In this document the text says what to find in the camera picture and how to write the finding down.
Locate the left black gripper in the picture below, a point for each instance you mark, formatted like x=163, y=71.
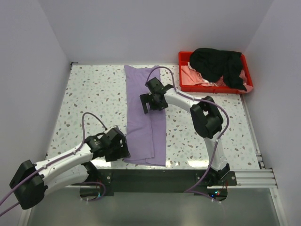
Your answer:
x=122, y=151

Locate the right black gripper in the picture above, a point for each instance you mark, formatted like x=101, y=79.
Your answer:
x=146, y=98

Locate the purple t shirt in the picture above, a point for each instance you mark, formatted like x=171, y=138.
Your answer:
x=146, y=133

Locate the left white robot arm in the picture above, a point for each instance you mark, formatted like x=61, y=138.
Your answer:
x=33, y=181

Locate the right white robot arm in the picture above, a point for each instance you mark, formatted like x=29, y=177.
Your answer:
x=207, y=123

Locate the pink t shirt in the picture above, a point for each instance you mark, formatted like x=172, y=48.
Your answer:
x=193, y=79

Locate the red plastic bin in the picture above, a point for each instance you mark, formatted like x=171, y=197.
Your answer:
x=183, y=59

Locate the black t shirt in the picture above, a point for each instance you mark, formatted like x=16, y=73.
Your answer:
x=214, y=65

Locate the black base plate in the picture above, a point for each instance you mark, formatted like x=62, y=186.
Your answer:
x=111, y=181

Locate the aluminium rail frame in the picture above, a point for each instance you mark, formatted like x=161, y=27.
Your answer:
x=256, y=178

